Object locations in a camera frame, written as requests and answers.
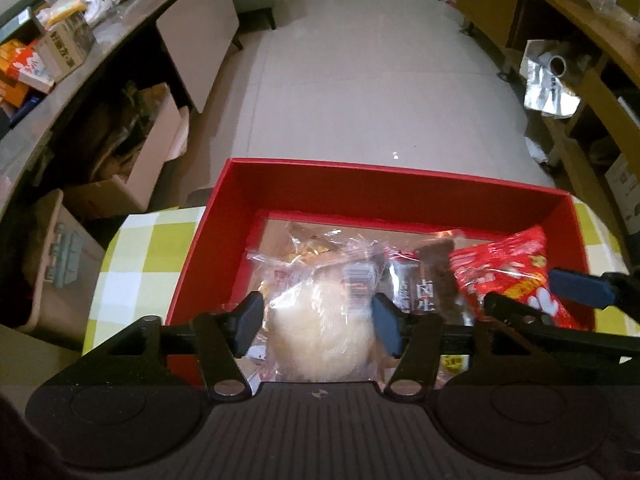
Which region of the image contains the wooden shelf unit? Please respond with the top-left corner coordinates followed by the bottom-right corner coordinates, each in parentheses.
top-left (456, 0), bottom-right (640, 261)

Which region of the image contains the red cardboard box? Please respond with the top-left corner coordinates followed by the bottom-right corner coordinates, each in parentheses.
top-left (165, 157), bottom-right (599, 392)

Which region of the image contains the silver foil bag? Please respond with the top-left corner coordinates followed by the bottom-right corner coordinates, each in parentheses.
top-left (519, 38), bottom-right (584, 119)

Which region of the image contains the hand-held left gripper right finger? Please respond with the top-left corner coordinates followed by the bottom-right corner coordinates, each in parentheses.
top-left (372, 292), bottom-right (531, 401)

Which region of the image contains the open cardboard box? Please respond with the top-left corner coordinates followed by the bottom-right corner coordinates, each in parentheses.
top-left (64, 81), bottom-right (192, 222)

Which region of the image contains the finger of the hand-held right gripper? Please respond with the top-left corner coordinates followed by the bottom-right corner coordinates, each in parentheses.
top-left (550, 270), bottom-right (640, 316)
top-left (484, 292), bottom-right (640, 366)

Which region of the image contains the cardboard box with grey clip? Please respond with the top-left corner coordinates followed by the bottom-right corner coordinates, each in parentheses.
top-left (14, 189), bottom-right (109, 352)

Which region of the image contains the white plastic bag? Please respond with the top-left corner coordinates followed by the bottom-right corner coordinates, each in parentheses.
top-left (46, 0), bottom-right (114, 29)

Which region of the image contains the fried twist snack packet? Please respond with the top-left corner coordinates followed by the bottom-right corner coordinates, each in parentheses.
top-left (279, 224), bottom-right (382, 272)

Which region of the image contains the orange box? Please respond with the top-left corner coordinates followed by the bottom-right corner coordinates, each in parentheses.
top-left (0, 39), bottom-right (32, 107)

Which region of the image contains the dark jerky clear packet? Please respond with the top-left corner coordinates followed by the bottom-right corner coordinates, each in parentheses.
top-left (384, 237), bottom-right (477, 376)

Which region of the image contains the grey cabinet panel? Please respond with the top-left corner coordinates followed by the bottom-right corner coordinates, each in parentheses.
top-left (155, 0), bottom-right (245, 114)

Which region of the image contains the white printed carton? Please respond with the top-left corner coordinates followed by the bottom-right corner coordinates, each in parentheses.
top-left (34, 10), bottom-right (97, 84)

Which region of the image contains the pale floss cake packet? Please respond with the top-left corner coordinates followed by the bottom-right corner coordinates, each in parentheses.
top-left (246, 249), bottom-right (397, 384)

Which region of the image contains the red snack packet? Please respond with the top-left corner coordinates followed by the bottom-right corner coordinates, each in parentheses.
top-left (446, 225), bottom-right (577, 332)

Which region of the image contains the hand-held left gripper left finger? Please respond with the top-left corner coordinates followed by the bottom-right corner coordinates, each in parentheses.
top-left (100, 291), bottom-right (264, 402)

